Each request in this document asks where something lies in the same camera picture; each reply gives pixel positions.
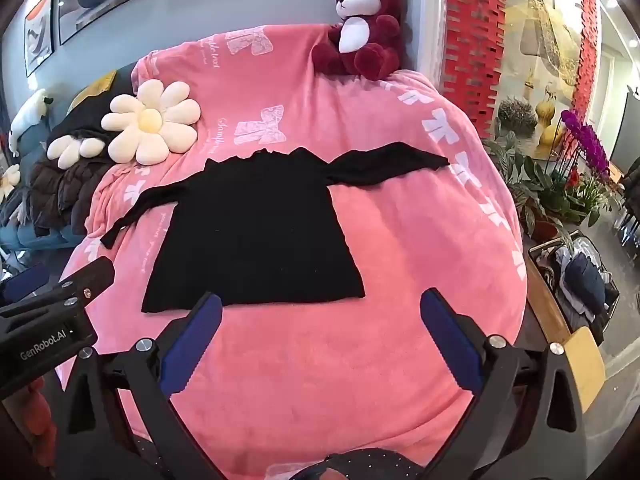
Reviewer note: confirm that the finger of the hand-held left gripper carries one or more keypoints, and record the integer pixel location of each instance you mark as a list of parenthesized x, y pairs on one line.
[(92, 272), (25, 282)]

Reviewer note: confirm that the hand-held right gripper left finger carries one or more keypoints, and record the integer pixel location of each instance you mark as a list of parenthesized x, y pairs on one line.
[(192, 345)]

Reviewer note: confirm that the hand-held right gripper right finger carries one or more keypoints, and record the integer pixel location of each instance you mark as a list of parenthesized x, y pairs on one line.
[(450, 340)]

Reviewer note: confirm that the black sweater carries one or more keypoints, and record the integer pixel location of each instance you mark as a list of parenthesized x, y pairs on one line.
[(260, 235)]

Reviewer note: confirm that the person's left forearm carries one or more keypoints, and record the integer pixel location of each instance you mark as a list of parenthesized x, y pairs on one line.
[(32, 405)]

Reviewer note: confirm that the basket with clothes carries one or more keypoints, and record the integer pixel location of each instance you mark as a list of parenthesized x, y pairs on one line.
[(582, 280)]

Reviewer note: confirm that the dark brown puffer jacket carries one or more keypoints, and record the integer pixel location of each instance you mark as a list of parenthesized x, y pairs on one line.
[(60, 190)]

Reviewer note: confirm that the small cream flower pillow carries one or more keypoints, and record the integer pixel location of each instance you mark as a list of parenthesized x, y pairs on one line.
[(75, 150), (7, 182)]

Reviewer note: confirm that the pink printed blanket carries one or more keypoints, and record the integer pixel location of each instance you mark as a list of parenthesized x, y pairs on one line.
[(310, 375)]

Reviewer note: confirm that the large cream flower pillow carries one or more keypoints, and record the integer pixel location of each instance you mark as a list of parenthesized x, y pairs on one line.
[(150, 122)]

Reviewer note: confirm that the person's dark dotted pants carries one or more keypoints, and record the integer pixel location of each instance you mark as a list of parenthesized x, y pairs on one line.
[(350, 466)]

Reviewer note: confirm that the white plush toy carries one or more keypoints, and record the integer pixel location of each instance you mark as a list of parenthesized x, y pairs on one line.
[(27, 115)]

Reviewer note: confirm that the green potted plant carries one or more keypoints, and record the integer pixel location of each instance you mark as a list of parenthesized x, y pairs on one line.
[(525, 185)]

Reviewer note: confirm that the yellow cushion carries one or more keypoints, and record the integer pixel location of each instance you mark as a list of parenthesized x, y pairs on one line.
[(92, 89)]

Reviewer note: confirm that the purple orchid plant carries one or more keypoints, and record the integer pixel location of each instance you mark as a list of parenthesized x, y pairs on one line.
[(587, 140)]

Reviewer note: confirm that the red and white plush bear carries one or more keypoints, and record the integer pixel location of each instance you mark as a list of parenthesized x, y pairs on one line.
[(362, 30)]

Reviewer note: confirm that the narrow framed wall picture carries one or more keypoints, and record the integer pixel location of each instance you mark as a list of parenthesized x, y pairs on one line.
[(39, 35)]

